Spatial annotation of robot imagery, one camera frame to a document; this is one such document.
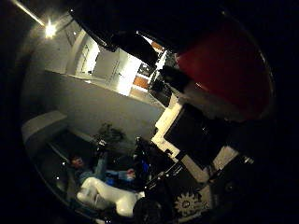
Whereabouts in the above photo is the green potted plant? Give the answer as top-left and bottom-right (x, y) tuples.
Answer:
(93, 122), (127, 147)

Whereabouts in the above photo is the red spray bottle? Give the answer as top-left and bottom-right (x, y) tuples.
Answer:
(176, 21), (273, 123)

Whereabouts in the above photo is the person in blue shirt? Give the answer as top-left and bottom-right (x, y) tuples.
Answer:
(68, 151), (138, 189)

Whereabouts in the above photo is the white cabinet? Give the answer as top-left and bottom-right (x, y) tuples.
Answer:
(93, 46), (144, 97)

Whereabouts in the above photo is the bright ceiling lamp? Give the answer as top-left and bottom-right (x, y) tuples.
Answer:
(42, 21), (59, 39)

